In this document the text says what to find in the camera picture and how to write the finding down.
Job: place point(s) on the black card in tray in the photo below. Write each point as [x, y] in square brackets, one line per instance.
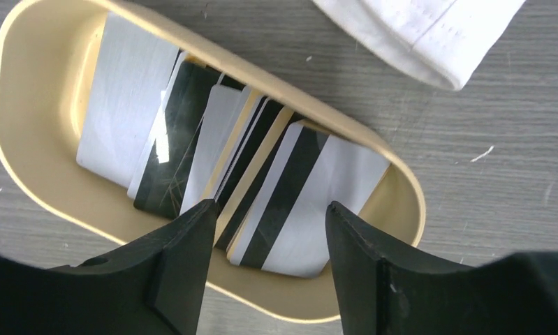
[165, 177]

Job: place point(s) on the white black-striped card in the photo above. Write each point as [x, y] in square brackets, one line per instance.
[284, 229]

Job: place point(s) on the silver card in tray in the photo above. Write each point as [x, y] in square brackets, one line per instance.
[133, 69]

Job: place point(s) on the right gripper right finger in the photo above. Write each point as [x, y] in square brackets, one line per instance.
[385, 286]

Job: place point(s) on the white folded cloth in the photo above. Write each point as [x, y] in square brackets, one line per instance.
[439, 43]

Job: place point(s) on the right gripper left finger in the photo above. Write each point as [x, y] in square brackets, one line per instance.
[152, 285]

